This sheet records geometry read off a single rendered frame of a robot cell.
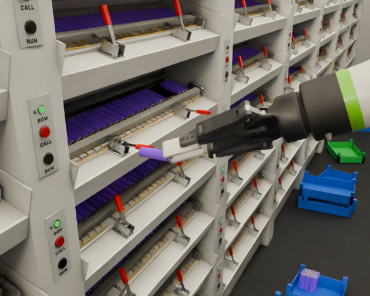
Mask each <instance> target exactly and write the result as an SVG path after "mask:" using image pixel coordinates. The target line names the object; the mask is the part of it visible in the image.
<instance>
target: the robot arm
mask: <svg viewBox="0 0 370 296"><path fill-rule="evenodd" d="M299 90H300V93H299V94H298V93H297V92H294V91H293V92H289V93H286V94H283V95H279V96H276V97H275V98H274V100H273V104H272V105H270V106H260V107H258V108H255V107H252V106H250V101H249V100H245V101H243V102H241V103H240V104H239V105H238V106H236V107H234V108H232V109H230V110H227V111H225V112H223V113H220V114H218V115H215V116H213V117H211V118H209V119H206V120H204V121H202V122H199V123H197V124H196V128H197V131H196V132H195V133H192V134H188V135H185V136H182V137H178V138H175V139H171V140H168V141H165V142H163V143H162V144H163V157H164V158H165V159H166V158H169V157H173V159H172V161H170V163H171V164H174V163H178V162H182V161H184V160H188V159H192V158H194V157H198V156H202V155H205V154H208V157H209V158H210V159H213V158H214V157H213V154H215V155H216V157H225V156H231V155H234V154H240V153H247V152H252V151H256V150H270V149H273V140H277V139H279V138H281V137H283V139H284V140H285V141H286V142H287V143H291V142H296V141H299V140H302V139H307V138H308V136H309V135H310V133H312V136H313V138H314V140H315V141H320V140H324V139H327V140H328V141H331V140H332V137H335V136H340V135H343V134H347V133H351V132H356V131H359V130H362V129H367V128H370V59H369V60H367V61H365V62H362V63H360V64H358V65H355V66H352V67H350V68H346V69H343V70H340V71H337V72H334V73H330V74H328V75H325V76H320V77H316V74H314V73H313V74H311V75H310V80H307V81H305V82H302V83H300V84H299Z"/></svg>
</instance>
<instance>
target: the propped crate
mask: <svg viewBox="0 0 370 296"><path fill-rule="evenodd" d="M305 267H306V265H304V264H301V266H300V270H299V272H298V273H297V275H296V276H295V278H294V279H293V281H292V282H291V283H290V284H289V283H288V284H287V289H286V293H285V296H345V292H346V288H347V282H348V277H344V276H343V279H342V281H338V280H335V279H332V278H329V277H325V276H323V275H319V282H318V286H317V289H316V290H315V292H309V291H305V290H302V289H300V288H299V287H298V282H299V279H300V272H301V271H302V270H304V269H305Z"/></svg>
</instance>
